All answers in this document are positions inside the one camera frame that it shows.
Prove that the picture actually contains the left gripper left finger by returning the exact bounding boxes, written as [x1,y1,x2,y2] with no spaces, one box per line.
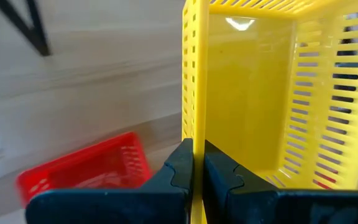
[25,138,195,224]

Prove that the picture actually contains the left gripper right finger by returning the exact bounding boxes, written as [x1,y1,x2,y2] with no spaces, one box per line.
[203,139,358,224]

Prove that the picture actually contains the yellow plastic basket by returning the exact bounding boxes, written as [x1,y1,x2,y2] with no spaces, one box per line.
[181,0,358,224]

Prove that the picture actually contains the wooden shelf black metal legs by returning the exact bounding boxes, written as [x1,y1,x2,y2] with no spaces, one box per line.
[0,0,52,57]

